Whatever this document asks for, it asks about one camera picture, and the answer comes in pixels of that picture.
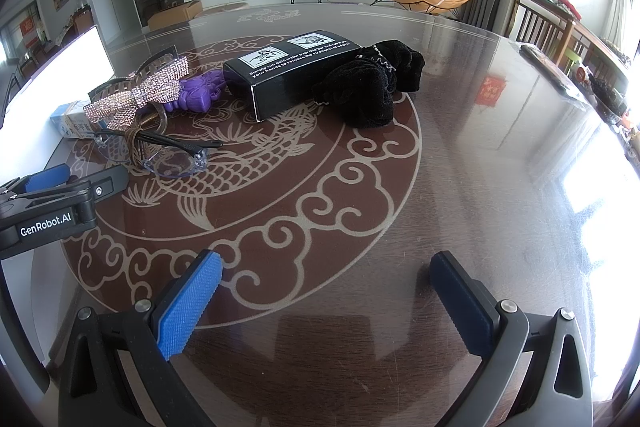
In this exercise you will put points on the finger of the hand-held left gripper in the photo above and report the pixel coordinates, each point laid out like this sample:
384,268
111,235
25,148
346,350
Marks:
102,187
47,179

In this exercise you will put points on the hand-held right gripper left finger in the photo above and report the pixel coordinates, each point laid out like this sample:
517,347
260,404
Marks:
192,302

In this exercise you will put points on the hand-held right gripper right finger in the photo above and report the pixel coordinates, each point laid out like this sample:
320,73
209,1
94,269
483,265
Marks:
460,302

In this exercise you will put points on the blue white ointment box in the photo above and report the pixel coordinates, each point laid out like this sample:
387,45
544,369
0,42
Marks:
75,122

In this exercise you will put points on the clear safety glasses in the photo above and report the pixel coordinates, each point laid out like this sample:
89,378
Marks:
170,164

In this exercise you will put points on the rhinestone bow hair claw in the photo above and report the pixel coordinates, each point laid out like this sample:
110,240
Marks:
140,94

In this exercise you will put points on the white cardboard box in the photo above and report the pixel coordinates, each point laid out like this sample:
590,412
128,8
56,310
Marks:
65,67

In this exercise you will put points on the dark patterned desktop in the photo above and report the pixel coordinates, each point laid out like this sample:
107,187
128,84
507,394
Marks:
475,182

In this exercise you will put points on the purple plastic toy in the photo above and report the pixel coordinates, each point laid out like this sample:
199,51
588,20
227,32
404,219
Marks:
195,94

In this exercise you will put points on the red door banner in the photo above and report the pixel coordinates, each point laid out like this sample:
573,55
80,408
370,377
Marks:
28,32

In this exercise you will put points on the brown cardboard box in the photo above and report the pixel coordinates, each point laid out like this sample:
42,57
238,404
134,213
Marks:
175,14

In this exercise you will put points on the black printed box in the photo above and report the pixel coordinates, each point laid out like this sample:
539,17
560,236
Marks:
280,87

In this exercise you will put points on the beige pet bed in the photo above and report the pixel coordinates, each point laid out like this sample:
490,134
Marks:
220,9

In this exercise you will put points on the clear plastic packet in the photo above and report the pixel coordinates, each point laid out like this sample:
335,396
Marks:
555,74

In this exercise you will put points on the green plastic stool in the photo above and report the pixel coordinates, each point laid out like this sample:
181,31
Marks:
575,61

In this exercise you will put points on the wooden side table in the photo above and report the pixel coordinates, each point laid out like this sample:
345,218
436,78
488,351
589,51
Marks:
590,37

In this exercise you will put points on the red cloth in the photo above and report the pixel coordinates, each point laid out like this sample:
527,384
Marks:
570,7

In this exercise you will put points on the white sheer curtain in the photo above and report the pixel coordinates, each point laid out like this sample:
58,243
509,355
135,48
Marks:
625,7

